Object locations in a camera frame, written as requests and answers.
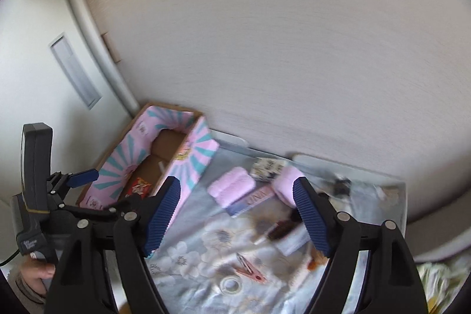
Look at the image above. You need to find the floral grey table cloth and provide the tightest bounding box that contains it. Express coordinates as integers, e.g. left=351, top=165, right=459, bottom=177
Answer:
left=147, top=139, right=407, bottom=313

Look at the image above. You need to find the long pink cosmetic box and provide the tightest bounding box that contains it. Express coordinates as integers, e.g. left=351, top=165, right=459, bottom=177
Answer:
left=225, top=186, right=275, bottom=217

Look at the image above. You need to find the person's left hand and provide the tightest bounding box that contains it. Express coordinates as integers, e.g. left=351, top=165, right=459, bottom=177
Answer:
left=20, top=256, right=55, bottom=297

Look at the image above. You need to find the black binder clip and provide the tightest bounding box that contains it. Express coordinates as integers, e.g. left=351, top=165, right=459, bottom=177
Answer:
left=333, top=178, right=351, bottom=197

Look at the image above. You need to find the grey recessed door handle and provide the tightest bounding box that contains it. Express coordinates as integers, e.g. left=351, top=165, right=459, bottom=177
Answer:
left=50, top=34, right=101, bottom=110

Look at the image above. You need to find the patterned white small box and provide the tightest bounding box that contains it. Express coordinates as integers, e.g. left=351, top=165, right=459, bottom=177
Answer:
left=249, top=157, right=287, bottom=182

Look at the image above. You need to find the pink fluffy cuff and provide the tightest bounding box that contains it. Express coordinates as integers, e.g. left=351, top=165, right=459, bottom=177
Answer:
left=271, top=166, right=305, bottom=208

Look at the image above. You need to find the red snack packet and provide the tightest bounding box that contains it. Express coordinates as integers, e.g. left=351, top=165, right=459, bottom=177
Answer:
left=125, top=177, right=152, bottom=198

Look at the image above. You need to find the pink fluffy towel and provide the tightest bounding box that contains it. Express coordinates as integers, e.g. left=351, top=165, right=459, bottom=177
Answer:
left=208, top=167, right=256, bottom=209

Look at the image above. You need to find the yellow green floral bedding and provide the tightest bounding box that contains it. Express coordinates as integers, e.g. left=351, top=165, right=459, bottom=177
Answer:
left=417, top=255, right=470, bottom=313

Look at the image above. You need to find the clear tape roll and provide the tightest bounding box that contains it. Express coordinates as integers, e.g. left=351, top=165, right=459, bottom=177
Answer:
left=220, top=275, right=243, bottom=296

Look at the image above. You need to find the pink teal cardboard box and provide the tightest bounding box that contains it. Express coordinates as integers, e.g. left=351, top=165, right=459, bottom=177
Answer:
left=77, top=104, right=219, bottom=210

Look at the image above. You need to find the brown hair scrunchie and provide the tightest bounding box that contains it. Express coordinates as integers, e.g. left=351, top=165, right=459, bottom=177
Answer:
left=267, top=220, right=298, bottom=242

